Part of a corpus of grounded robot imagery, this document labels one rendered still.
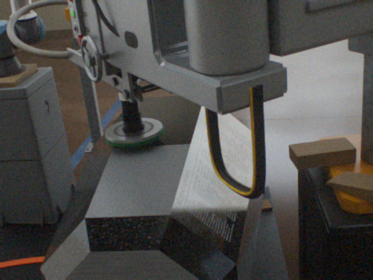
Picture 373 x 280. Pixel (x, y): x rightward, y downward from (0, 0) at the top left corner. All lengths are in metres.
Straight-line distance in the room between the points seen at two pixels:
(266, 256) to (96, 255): 1.33
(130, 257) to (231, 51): 0.64
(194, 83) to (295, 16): 0.28
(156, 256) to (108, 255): 0.13
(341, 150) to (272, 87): 0.62
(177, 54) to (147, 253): 0.54
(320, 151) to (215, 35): 0.75
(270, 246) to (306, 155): 1.05
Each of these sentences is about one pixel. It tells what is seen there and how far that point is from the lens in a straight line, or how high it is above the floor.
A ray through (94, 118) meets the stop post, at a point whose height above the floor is 0.25.
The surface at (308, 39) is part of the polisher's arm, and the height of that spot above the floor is 1.29.
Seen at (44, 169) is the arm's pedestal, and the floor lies 0.36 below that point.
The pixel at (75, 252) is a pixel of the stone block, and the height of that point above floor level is 0.75.
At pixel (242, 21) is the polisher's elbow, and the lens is 1.15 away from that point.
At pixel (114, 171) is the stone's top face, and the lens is 1.77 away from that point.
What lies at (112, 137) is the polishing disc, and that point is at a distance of 1.89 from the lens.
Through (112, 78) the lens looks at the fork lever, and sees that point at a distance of 1.80.
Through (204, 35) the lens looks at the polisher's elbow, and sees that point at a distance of 1.17.
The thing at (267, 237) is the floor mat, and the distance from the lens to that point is 2.80.
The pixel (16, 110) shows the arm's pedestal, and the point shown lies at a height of 0.73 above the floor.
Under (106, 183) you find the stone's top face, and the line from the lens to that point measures 1.70.
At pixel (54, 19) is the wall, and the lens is 9.43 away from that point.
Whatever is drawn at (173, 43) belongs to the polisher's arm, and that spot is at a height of 1.28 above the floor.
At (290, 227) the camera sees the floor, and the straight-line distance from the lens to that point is 2.90.
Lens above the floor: 1.59
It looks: 23 degrees down
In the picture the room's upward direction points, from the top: 7 degrees counter-clockwise
